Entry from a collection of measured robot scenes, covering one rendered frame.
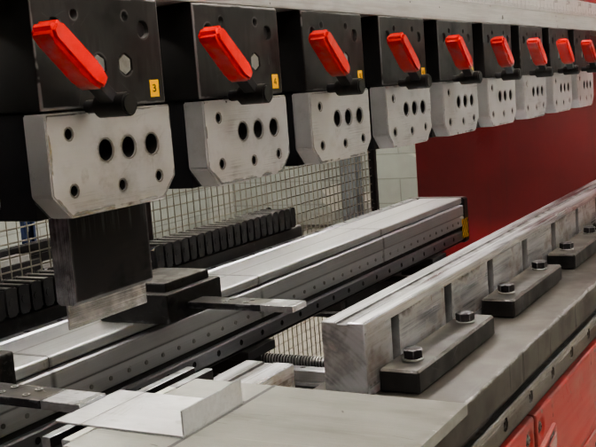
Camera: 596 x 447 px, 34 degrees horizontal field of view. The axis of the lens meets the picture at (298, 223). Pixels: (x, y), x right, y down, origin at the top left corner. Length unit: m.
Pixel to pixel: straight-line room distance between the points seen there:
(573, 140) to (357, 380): 1.74
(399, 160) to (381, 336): 7.42
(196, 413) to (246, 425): 0.04
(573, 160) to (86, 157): 2.23
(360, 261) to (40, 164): 1.13
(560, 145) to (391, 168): 5.87
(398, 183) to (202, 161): 7.81
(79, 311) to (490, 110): 0.95
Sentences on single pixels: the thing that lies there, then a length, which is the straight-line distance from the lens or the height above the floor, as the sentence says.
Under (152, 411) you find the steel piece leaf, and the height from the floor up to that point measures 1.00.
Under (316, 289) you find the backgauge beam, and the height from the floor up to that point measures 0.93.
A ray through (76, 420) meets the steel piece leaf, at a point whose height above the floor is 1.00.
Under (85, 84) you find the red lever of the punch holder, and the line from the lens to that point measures 0.73.
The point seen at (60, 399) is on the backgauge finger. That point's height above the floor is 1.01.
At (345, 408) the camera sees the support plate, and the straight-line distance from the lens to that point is 0.81.
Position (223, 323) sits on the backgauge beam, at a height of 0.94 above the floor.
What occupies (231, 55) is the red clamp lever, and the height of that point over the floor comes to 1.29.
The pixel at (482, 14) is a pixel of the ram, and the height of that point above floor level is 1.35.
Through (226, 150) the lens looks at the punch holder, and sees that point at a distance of 0.91.
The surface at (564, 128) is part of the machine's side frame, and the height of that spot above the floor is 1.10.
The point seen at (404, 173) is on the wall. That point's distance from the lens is 8.65.
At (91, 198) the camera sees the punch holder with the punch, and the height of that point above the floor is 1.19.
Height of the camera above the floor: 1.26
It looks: 8 degrees down
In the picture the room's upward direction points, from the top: 4 degrees counter-clockwise
